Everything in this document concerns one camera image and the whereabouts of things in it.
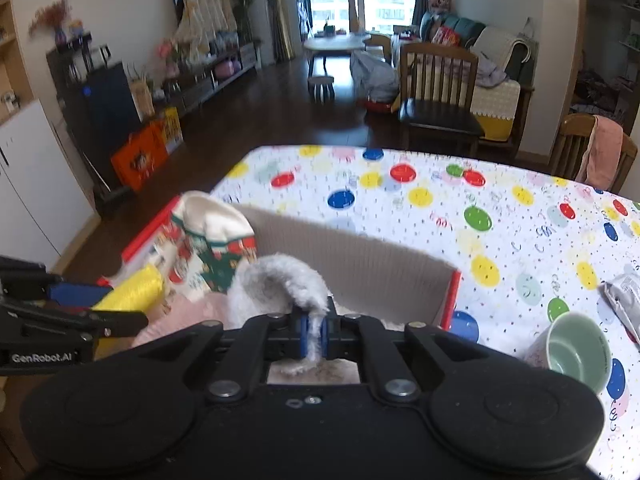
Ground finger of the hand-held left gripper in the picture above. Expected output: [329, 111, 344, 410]
[0, 255, 113, 308]
[0, 297, 149, 338]

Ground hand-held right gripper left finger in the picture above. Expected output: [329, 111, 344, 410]
[131, 305, 308, 403]

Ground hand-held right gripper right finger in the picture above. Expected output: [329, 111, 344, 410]
[315, 296, 501, 403]

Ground yellow cloth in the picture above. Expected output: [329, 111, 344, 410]
[91, 264, 167, 360]

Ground white fluffy cloth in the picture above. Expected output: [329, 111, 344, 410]
[227, 253, 331, 376]

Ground red cardboard box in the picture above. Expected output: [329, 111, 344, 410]
[100, 195, 463, 386]

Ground pink fluffy cloth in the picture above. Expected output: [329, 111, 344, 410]
[131, 292, 236, 348]

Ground christmas print sock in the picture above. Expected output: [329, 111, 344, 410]
[150, 191, 258, 303]

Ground white printed packet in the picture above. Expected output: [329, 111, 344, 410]
[599, 274, 640, 343]

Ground white cabinet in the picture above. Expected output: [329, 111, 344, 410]
[0, 99, 101, 271]

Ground balloon print tablecloth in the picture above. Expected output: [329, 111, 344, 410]
[210, 145, 640, 480]

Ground orange gift box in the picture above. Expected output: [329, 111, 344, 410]
[110, 119, 171, 192]

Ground yellow box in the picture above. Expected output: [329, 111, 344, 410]
[160, 106, 185, 155]

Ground black cabinet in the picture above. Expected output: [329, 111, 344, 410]
[47, 47, 143, 181]

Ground wooden shelf unit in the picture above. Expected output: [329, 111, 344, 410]
[0, 0, 35, 126]

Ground black coffee machine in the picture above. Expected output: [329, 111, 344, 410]
[70, 32, 111, 76]

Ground low tv cabinet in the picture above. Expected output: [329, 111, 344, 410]
[160, 40, 263, 116]

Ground pale green ceramic mug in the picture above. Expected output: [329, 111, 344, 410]
[525, 311, 613, 396]

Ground wooden chair with black seat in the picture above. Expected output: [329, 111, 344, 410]
[398, 42, 486, 156]

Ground small wooden stool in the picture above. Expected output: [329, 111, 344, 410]
[307, 75, 336, 104]

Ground pink flowers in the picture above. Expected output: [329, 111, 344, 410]
[156, 39, 182, 78]

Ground large grey bag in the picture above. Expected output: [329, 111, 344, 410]
[350, 50, 401, 103]

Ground red dried flowers in vase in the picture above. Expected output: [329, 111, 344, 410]
[27, 0, 73, 46]

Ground cream and yellow sofa cover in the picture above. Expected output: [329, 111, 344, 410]
[470, 80, 522, 141]

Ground round coffee table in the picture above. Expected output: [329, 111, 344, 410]
[302, 32, 373, 78]

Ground small wooden armchair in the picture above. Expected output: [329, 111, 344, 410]
[362, 32, 393, 63]

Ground floral hanging cloth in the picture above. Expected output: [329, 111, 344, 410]
[175, 0, 238, 58]

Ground lilac cloth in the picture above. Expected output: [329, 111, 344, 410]
[472, 57, 510, 88]

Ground white standing air conditioner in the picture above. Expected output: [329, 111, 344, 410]
[250, 0, 276, 63]

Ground brown curtain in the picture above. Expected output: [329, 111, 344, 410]
[262, 0, 297, 63]

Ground red cushion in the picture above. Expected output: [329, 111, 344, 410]
[430, 26, 462, 47]

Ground tan wooden figure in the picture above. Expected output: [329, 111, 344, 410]
[340, 0, 363, 33]

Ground green houseplant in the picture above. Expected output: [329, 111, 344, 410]
[232, 0, 257, 43]

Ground pink towel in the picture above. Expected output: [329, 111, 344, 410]
[575, 115, 624, 192]

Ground teal sofa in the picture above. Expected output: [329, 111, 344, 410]
[392, 11, 536, 143]

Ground cream knitted blanket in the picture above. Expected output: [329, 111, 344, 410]
[470, 25, 532, 72]

